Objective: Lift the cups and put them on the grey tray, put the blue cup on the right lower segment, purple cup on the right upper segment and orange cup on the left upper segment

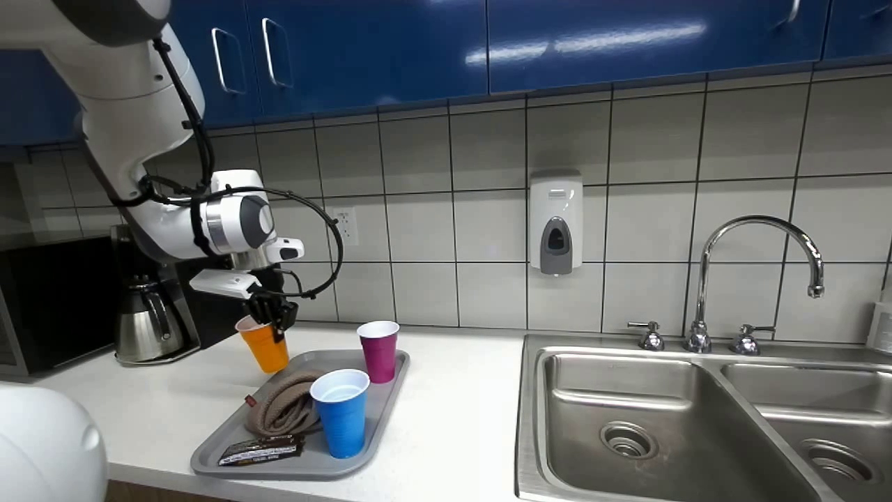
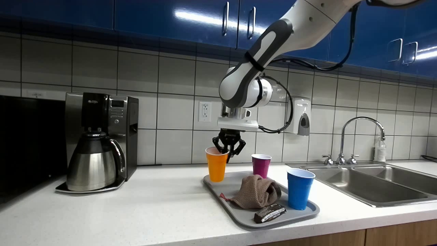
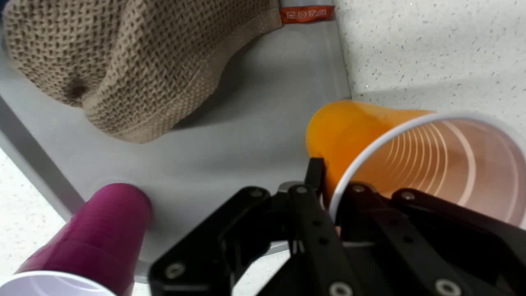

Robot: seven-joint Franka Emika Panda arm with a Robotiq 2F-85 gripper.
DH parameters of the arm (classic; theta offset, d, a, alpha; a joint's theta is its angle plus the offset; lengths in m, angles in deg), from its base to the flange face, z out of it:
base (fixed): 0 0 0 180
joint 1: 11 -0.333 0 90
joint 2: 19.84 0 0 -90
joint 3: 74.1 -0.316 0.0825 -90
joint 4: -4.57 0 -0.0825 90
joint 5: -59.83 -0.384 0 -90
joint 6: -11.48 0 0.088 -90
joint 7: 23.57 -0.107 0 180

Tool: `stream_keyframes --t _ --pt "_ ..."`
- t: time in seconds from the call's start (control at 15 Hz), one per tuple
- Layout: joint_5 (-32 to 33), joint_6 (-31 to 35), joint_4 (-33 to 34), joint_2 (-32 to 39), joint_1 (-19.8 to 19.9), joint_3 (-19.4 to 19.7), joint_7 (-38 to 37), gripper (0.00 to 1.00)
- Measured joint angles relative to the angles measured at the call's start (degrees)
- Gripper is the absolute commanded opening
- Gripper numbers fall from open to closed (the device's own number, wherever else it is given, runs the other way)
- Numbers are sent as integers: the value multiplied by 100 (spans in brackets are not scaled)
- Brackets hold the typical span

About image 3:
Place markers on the orange plastic cup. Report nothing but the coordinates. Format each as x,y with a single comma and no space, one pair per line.
340,131

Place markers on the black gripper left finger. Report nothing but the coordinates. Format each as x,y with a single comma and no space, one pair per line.
274,240

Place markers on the beige knitted cloth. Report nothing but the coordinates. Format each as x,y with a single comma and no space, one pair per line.
137,59

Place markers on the grey plastic tray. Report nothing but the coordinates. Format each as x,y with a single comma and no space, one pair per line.
264,108

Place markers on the magenta plastic cup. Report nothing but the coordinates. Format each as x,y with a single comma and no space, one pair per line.
100,235

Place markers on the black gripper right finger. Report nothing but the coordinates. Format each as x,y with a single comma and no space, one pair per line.
438,252

